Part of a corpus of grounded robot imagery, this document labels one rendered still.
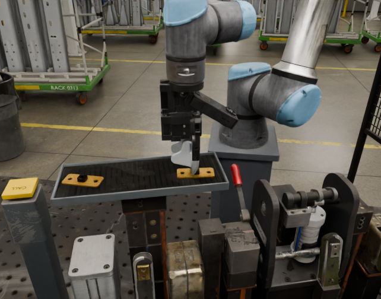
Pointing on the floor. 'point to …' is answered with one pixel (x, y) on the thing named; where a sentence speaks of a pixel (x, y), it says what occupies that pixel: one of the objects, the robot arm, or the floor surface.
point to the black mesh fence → (374, 109)
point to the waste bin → (5, 118)
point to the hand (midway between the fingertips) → (195, 167)
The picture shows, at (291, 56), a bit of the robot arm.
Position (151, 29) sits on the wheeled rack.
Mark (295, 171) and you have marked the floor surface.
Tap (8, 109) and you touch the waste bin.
